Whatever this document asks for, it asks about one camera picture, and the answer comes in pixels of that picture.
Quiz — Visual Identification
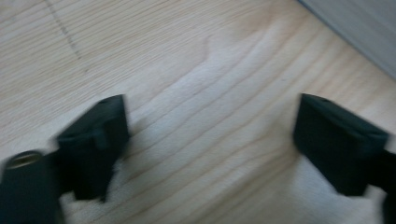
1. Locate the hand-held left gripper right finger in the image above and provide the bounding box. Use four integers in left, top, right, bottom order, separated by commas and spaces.
292, 92, 390, 197

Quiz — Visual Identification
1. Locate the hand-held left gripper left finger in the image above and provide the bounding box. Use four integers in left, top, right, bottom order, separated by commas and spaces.
56, 94, 131, 203

